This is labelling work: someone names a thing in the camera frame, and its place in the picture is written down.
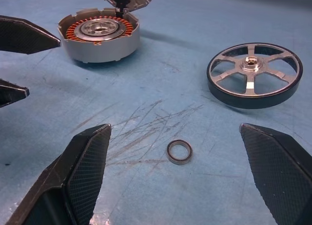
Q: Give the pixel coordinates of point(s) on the black and white motor wiring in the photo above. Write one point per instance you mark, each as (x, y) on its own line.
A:
(120, 3)

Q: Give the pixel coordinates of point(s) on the silver spoked rotor wheel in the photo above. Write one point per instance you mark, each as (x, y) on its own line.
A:
(253, 98)

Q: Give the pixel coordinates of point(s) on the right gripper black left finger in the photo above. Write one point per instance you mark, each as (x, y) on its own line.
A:
(80, 176)

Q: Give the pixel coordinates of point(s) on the grey motor housing with windings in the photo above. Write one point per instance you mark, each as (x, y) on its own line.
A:
(102, 52)

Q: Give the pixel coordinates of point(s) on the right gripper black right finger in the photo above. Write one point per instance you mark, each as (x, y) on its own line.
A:
(280, 176)

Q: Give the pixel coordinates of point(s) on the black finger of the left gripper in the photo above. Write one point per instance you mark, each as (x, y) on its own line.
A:
(11, 93)
(24, 36)

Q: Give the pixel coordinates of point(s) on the grey round motor cover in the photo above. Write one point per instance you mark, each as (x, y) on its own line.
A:
(140, 1)

